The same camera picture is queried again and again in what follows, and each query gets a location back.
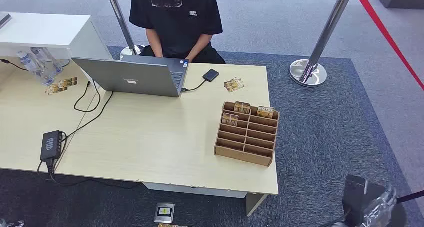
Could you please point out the black stanchion base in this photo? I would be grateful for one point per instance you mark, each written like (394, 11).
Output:
(402, 215)

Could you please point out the grey card reader device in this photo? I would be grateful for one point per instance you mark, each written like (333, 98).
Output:
(164, 213)

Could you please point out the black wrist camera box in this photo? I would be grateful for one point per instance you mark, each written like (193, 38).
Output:
(353, 199)

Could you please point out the person's left forearm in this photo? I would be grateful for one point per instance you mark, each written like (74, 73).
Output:
(198, 46)

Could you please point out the white desk underframe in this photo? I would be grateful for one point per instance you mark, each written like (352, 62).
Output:
(255, 202)

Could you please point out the chrome stanchion post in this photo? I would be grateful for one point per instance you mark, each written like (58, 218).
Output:
(122, 20)
(326, 33)

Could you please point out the person's right forearm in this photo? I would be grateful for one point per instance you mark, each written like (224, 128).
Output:
(155, 43)

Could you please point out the grey flat device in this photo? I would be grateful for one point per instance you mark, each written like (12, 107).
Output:
(4, 19)

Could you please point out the black external drive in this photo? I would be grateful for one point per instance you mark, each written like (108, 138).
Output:
(211, 75)

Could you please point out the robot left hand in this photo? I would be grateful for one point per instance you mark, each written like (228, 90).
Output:
(11, 224)

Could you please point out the black power adapter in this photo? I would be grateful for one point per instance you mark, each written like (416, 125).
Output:
(51, 146)

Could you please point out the wooden card holder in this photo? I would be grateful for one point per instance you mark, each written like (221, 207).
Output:
(245, 142)

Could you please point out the red barrier belt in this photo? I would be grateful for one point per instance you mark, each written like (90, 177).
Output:
(387, 36)

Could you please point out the clear plastic water bottle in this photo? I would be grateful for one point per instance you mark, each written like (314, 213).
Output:
(31, 66)
(48, 58)

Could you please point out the white cabinet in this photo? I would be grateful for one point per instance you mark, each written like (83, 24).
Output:
(49, 30)

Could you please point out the person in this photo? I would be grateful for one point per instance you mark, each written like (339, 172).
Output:
(175, 26)

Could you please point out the grey laptop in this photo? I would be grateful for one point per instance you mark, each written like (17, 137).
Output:
(132, 78)

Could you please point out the dark blue rug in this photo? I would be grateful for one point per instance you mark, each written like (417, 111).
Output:
(331, 136)

